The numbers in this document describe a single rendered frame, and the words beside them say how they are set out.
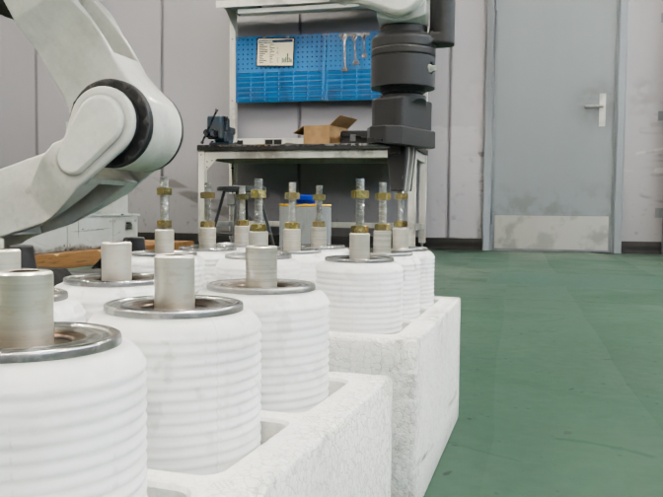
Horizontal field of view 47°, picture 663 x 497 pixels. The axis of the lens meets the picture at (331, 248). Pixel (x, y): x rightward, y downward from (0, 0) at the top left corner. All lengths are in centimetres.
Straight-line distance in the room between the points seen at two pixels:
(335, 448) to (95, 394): 20
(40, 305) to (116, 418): 6
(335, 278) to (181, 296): 39
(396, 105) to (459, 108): 499
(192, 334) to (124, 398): 8
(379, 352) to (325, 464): 32
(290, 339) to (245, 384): 9
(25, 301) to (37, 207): 104
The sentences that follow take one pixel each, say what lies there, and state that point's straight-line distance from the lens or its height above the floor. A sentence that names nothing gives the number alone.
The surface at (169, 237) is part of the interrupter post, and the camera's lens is 91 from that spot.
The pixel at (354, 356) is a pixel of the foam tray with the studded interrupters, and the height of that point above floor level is 16.
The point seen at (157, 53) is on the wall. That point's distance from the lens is 676.
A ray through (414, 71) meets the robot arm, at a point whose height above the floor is 49.
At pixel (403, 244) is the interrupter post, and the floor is 26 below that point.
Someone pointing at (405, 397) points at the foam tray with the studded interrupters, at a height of 12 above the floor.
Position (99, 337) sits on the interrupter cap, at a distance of 33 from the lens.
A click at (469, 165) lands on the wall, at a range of 596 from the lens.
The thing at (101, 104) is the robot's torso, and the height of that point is 47.
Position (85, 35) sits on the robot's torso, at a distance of 134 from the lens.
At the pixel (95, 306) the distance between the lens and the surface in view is 55.
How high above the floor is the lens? 31
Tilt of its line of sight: 3 degrees down
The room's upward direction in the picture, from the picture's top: 1 degrees clockwise
